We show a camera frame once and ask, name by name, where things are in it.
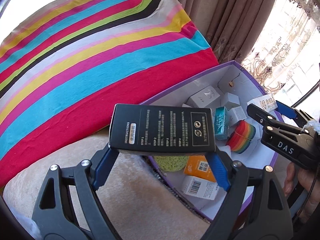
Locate white dental text box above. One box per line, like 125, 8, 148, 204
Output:
247, 94, 278, 113

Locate rainbow striped sponge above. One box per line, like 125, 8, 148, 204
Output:
226, 120, 257, 154

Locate teal foil packet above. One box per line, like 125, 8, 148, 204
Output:
214, 107, 229, 140

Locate silver SL logo box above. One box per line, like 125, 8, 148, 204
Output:
186, 86, 220, 108

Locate orange white tissue pack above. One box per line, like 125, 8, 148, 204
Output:
184, 155, 216, 183

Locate yellow green sponge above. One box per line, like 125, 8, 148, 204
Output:
154, 156, 189, 172

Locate black instructions box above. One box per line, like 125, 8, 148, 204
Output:
109, 104, 216, 156

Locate person right hand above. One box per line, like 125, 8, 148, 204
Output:
283, 163, 320, 224

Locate small grey white box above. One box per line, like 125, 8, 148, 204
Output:
227, 106, 247, 127

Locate sheer lace curtain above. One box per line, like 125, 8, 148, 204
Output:
242, 0, 319, 105

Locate white barcode box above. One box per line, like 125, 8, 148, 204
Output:
181, 176, 220, 200

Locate purple white storage box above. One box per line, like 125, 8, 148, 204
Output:
138, 60, 284, 222

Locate brown floral curtain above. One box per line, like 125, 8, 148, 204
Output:
179, 0, 275, 63

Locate rainbow striped blanket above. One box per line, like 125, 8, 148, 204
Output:
1, 0, 218, 186

